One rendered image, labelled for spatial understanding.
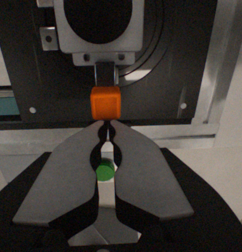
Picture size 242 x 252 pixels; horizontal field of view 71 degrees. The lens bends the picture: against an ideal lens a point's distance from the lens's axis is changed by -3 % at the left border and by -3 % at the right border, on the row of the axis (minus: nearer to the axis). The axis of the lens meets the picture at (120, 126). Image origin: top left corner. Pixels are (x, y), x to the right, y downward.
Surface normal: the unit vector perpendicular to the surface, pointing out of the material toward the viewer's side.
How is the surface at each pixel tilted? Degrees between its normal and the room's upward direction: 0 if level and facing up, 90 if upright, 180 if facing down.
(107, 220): 90
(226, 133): 0
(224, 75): 0
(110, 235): 90
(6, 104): 0
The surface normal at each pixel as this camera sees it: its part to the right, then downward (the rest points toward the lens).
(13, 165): 0.05, 0.49
